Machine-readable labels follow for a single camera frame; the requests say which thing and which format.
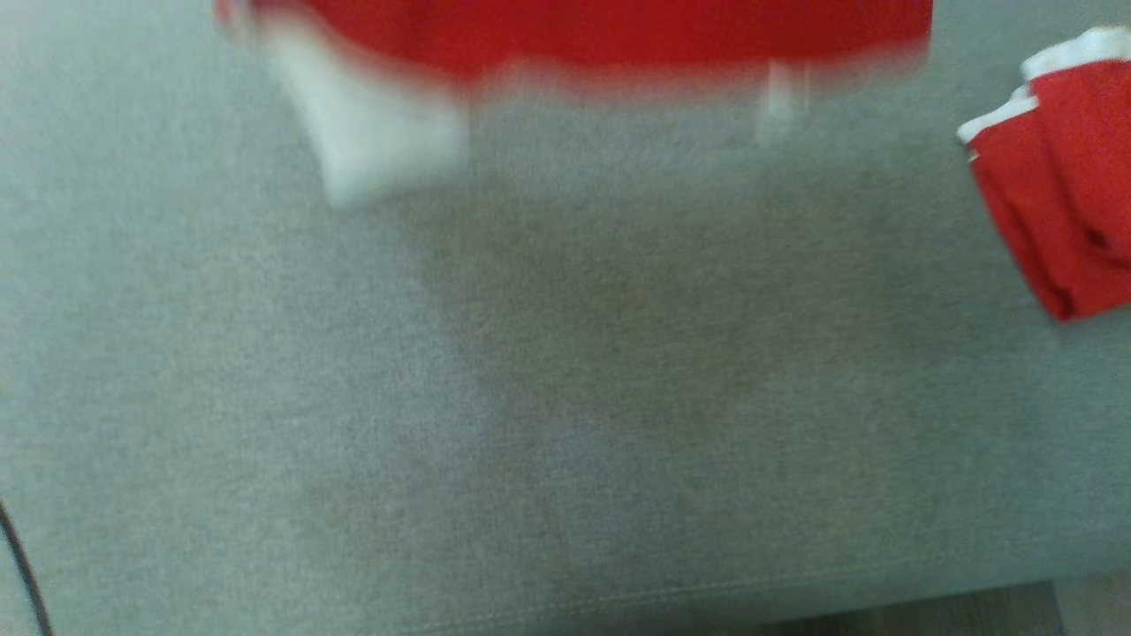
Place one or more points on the red and white jersey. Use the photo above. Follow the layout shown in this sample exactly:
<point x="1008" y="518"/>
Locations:
<point x="574" y="31"/>

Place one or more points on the red shorts with white stripe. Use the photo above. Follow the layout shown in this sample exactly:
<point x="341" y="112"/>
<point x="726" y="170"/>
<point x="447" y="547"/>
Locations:
<point x="1069" y="194"/>

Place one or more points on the wide grey sofa cushion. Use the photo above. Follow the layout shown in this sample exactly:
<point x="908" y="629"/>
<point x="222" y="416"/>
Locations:
<point x="565" y="397"/>

